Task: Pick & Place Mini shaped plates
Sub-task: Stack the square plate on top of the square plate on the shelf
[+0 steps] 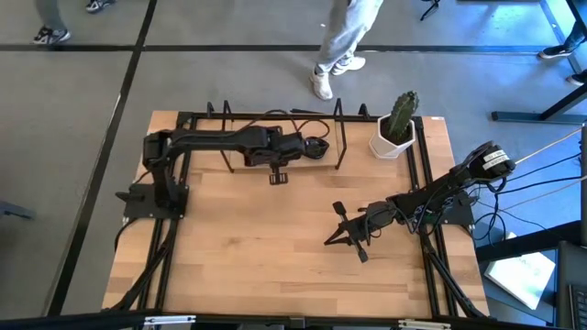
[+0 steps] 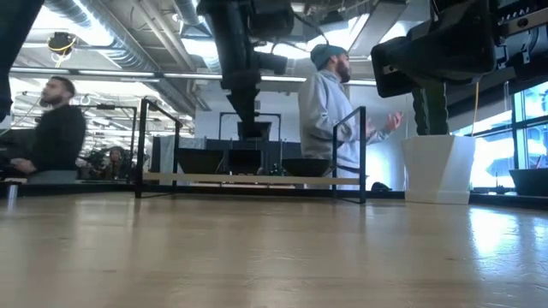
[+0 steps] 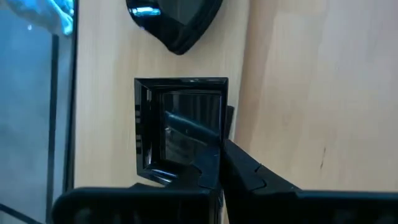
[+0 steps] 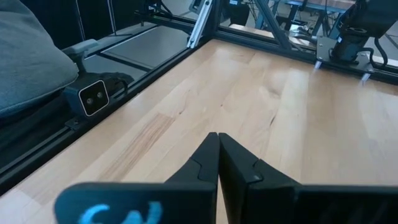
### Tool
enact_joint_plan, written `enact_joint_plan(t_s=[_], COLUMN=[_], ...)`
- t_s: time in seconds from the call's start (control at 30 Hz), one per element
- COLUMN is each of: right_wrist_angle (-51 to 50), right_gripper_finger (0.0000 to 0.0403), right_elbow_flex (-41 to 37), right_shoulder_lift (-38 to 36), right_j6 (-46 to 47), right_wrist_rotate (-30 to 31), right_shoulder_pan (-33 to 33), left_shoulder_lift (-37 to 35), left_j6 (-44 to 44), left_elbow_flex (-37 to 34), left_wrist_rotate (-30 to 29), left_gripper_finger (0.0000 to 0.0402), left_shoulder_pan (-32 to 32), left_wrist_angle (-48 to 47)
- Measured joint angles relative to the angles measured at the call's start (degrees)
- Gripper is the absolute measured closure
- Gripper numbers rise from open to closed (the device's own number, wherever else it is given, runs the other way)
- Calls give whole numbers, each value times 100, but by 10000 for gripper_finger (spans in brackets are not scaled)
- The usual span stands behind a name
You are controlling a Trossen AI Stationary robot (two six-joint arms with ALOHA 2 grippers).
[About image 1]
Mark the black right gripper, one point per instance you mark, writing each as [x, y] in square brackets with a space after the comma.
[367, 222]

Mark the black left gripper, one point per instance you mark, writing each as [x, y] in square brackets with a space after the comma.
[289, 146]

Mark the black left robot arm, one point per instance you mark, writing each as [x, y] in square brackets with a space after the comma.
[206, 139]

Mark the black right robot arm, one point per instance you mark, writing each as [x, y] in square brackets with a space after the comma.
[454, 183]

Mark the white plant pot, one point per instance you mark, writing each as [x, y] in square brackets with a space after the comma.
[383, 146]

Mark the black metal wooden rack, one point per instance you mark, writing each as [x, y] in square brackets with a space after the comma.
[225, 114]

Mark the tall green cactus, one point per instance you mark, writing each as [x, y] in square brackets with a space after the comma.
[402, 114]

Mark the person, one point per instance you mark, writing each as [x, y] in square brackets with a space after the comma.
[50, 36]
[344, 32]
[555, 51]

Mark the white flat panel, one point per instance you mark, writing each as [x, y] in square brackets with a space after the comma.
[520, 277]

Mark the black chair leg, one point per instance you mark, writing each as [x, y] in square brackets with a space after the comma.
[431, 4]

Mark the black floor beam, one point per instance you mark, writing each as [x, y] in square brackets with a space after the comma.
[527, 240]

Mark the black standing desk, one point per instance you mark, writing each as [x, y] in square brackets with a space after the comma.
[527, 117]

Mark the black desk with keyboard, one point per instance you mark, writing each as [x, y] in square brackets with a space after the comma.
[566, 275]

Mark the computer keyboard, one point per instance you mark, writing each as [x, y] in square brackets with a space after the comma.
[580, 304]

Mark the dark floor object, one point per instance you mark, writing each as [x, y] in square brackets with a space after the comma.
[14, 211]

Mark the black diagonal frame strut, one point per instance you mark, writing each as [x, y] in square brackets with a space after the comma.
[451, 284]
[147, 270]

